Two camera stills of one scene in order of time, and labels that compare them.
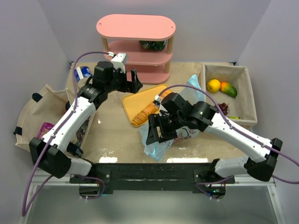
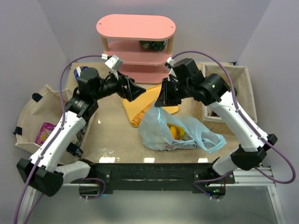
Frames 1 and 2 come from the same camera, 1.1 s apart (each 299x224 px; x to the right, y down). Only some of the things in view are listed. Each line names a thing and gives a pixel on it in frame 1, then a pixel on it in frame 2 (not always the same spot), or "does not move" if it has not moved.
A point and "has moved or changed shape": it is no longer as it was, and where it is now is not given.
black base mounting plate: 154,178 does not move
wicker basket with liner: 243,105 does not move
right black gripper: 158,124 -> 169,91
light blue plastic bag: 193,92 has moved or changed shape
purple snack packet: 45,127 does not move
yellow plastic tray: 133,103 does not move
